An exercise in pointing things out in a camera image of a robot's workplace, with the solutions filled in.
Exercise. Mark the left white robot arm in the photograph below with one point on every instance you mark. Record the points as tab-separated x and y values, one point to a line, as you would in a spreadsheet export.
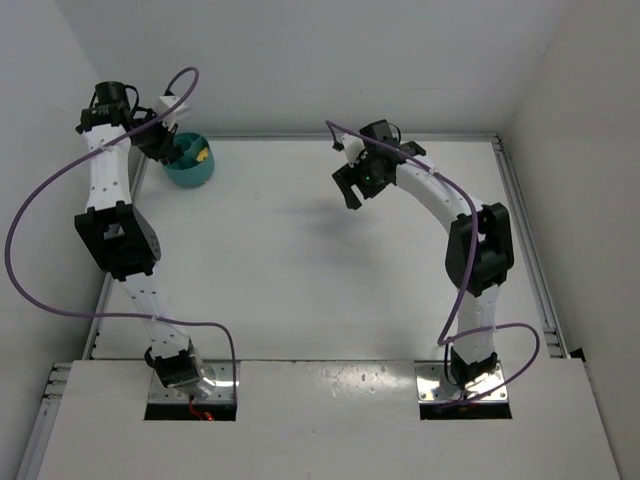
116	234

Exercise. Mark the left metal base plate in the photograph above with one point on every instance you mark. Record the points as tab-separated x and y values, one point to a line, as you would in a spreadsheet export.
220	380

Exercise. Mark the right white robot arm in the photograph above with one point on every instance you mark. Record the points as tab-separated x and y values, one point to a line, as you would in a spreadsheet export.
479	252

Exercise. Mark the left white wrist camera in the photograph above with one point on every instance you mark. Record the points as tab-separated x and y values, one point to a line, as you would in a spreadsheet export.
177	107

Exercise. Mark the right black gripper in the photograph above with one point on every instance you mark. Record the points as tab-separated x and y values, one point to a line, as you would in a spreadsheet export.
345	178

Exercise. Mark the long yellow lego brick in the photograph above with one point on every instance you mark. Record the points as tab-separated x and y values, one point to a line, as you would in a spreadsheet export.
202	155

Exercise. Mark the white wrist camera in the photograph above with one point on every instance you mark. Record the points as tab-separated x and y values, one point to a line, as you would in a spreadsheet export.
177	107
354	149

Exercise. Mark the teal divided round container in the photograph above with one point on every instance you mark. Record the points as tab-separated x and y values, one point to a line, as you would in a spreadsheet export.
187	172

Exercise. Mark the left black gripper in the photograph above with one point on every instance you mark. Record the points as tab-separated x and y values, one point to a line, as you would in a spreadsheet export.
161	147

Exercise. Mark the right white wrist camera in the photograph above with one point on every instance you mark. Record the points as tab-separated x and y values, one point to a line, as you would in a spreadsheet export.
354	149

